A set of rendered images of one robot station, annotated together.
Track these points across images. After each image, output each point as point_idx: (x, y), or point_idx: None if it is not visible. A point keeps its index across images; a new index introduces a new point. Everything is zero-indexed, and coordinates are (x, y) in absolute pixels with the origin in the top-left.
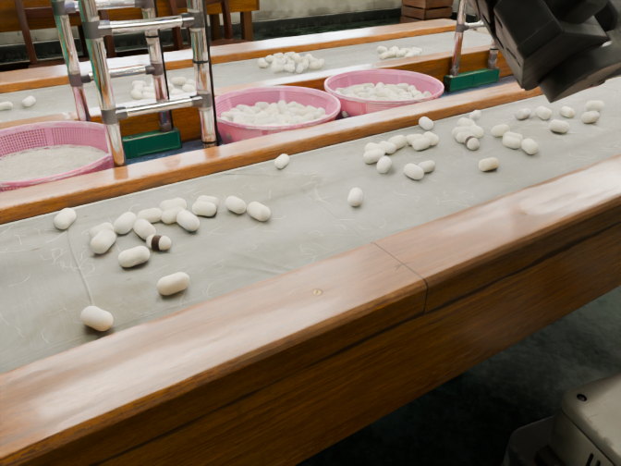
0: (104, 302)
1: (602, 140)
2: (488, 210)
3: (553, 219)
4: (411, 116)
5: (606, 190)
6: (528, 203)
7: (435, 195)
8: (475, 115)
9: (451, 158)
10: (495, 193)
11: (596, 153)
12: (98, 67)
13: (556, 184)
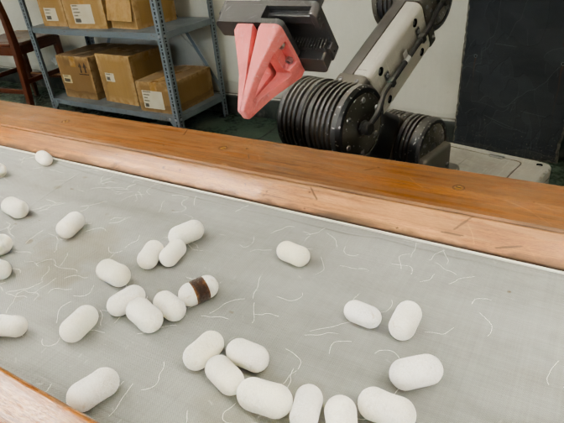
0: None
1: (103, 197)
2: (486, 206)
3: (450, 172)
4: (82, 413)
5: (333, 159)
6: (430, 188)
7: (446, 285)
8: (23, 318)
9: (272, 309)
10: (376, 239)
11: (164, 195)
12: None
13: (350, 182)
